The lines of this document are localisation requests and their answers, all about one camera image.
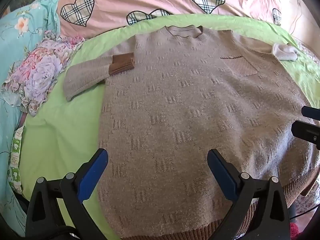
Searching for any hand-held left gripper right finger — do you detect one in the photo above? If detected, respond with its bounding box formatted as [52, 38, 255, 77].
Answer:
[207, 149, 292, 240]

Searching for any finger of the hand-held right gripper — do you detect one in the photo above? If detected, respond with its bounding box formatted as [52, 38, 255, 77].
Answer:
[301, 106, 320, 121]
[291, 120, 320, 146]

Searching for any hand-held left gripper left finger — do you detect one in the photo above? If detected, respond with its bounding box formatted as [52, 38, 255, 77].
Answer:
[25, 148, 109, 240]

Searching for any beige knitted sweater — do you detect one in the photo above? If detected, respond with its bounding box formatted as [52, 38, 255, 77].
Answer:
[62, 25, 320, 240]

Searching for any light green bed sheet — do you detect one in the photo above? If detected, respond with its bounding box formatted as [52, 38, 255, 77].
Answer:
[19, 14, 320, 240]

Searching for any white sock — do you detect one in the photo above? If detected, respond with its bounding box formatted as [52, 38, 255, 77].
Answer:
[272, 43, 299, 61]

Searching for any green cartoon print cloth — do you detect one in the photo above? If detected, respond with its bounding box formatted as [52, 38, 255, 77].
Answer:
[7, 125, 26, 195]

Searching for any purple pink floral cloth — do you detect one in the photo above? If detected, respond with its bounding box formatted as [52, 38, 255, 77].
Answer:
[1, 30, 86, 117]

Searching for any teal floral bed sheet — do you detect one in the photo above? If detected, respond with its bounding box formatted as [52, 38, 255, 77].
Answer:
[0, 0, 65, 230]

